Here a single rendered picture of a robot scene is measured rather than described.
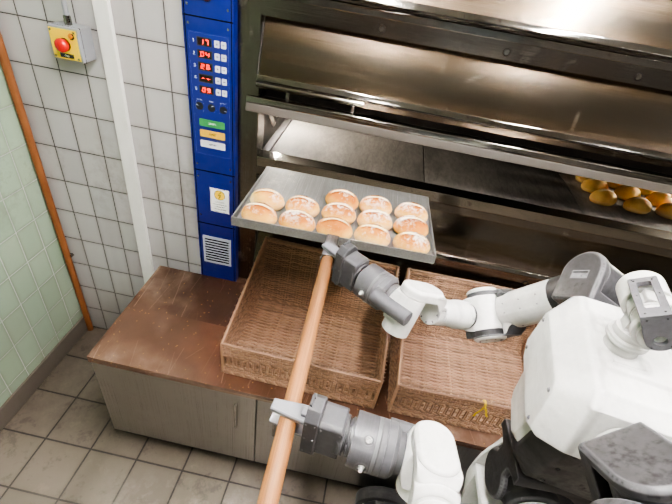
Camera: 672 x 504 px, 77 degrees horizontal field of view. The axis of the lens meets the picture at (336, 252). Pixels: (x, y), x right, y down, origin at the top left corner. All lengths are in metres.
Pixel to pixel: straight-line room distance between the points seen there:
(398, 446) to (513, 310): 0.49
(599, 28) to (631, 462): 1.09
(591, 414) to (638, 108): 1.06
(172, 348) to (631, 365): 1.38
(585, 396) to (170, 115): 1.45
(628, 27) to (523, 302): 0.80
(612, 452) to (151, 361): 1.38
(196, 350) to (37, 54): 1.14
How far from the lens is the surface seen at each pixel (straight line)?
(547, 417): 0.77
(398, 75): 1.39
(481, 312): 1.10
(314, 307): 0.89
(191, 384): 1.60
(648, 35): 1.49
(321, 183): 1.38
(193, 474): 2.06
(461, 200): 1.56
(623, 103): 1.56
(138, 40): 1.62
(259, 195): 1.20
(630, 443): 0.70
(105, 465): 2.15
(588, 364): 0.75
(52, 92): 1.88
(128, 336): 1.74
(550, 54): 1.43
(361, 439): 0.70
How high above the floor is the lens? 1.86
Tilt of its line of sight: 37 degrees down
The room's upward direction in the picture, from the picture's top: 10 degrees clockwise
